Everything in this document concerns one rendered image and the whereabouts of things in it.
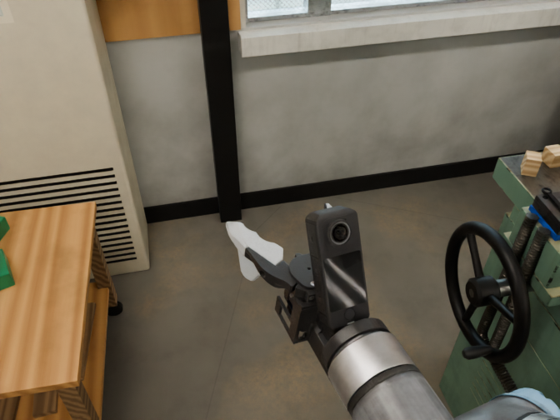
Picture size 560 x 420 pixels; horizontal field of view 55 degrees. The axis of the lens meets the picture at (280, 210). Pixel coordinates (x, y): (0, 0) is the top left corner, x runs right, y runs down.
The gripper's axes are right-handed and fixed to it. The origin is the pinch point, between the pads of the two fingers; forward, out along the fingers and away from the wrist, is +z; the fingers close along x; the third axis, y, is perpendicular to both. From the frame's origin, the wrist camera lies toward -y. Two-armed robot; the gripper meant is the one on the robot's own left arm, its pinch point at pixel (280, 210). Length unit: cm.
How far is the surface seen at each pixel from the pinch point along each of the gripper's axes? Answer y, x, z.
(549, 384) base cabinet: 58, 70, -10
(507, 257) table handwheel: 22, 49, 1
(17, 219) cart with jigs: 76, -36, 101
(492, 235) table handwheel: 22, 50, 6
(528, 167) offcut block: 21, 75, 22
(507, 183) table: 27, 73, 24
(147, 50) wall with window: 40, 15, 139
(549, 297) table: 29, 58, -5
